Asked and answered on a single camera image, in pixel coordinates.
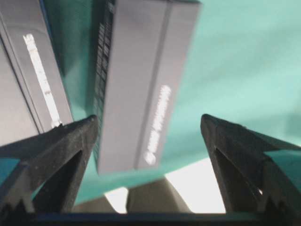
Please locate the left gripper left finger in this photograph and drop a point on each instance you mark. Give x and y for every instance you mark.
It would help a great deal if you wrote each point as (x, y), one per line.
(50, 168)

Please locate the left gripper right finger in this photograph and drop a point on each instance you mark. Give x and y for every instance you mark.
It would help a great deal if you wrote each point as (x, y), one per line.
(248, 178)

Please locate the black camera box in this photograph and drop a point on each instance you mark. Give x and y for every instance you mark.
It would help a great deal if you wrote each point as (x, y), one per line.
(32, 96)
(142, 51)

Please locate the green table cloth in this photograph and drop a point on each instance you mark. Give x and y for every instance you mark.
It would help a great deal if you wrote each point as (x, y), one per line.
(244, 66)

